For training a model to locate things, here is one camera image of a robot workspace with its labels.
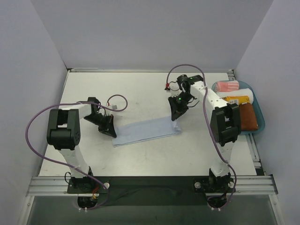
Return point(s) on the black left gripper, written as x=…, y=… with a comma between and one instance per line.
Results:
x=106, y=124

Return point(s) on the blue plastic tray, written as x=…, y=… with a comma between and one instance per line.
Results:
x=260, y=117

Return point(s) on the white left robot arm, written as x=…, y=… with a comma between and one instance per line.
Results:
x=64, y=134

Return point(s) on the white rolled towel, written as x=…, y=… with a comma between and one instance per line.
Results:
x=237, y=93

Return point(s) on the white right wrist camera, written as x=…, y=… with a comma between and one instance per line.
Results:
x=173, y=91

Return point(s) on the brown towel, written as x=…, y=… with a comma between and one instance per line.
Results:
x=248, y=117

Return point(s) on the pink striped rolled towel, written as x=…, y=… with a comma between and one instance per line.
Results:
x=228, y=86

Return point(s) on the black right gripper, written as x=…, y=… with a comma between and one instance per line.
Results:
x=177, y=106

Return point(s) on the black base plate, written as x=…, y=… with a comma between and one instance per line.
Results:
x=152, y=190

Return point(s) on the light blue towel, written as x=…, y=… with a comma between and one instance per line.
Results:
x=146, y=130

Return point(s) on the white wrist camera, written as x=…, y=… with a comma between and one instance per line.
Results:
x=173, y=91
x=112, y=107

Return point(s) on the yellow rolled towel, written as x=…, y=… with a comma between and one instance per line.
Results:
x=239, y=100

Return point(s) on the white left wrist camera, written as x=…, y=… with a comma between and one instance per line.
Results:
x=112, y=107

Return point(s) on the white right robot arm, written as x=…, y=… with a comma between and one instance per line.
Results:
x=222, y=118

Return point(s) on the aluminium frame rail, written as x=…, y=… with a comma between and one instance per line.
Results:
x=242, y=185

